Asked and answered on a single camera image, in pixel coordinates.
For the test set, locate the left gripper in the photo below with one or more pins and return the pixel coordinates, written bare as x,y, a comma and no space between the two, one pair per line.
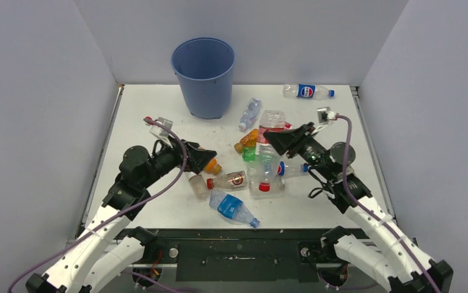
197,158

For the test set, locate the plain orange juice bottle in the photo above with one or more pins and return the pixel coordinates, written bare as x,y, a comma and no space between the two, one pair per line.
213,167

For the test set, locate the wide clear plastic jar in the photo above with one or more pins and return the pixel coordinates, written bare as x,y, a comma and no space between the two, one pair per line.
262,188

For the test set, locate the blue plastic bin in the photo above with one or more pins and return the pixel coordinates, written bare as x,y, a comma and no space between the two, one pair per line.
204,69

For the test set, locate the pepsi bottle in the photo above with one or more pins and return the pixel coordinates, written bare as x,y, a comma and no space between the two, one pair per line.
291,171
307,91

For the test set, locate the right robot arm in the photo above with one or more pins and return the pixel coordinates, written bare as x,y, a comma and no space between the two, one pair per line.
399,265

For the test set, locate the red-label clear bottle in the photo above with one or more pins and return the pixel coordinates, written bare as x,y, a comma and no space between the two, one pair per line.
271,121

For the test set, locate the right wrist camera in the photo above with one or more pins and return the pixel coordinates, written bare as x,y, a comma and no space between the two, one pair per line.
326,117

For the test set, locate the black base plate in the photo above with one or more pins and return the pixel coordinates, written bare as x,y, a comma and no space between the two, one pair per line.
242,255

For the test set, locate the green plastic bottle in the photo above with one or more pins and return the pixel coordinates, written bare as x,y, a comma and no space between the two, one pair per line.
248,154

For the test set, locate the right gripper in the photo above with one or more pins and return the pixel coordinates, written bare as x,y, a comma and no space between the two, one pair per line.
288,140

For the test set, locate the cloudy bottle green cap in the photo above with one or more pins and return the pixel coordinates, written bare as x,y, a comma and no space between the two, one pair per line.
198,186

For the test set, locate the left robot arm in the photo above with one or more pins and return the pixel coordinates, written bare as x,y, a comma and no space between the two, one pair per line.
125,199

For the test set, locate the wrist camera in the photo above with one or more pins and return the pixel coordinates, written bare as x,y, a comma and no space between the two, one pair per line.
159,127
326,117

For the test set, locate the small clear water bottle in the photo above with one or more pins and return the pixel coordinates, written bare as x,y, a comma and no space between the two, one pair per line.
250,114

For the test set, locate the crushed blue-label water bottle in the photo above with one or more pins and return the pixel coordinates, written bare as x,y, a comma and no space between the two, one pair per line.
232,208

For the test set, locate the orange pineapple-label juice bottle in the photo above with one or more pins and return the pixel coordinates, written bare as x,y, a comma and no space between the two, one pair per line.
249,140

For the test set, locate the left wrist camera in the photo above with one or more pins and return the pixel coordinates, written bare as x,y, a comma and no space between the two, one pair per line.
159,127

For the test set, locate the aluminium rail frame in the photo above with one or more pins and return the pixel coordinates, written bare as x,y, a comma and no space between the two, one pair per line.
79,136

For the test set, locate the clear bottle red round logo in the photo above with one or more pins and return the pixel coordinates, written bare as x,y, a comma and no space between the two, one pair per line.
230,181

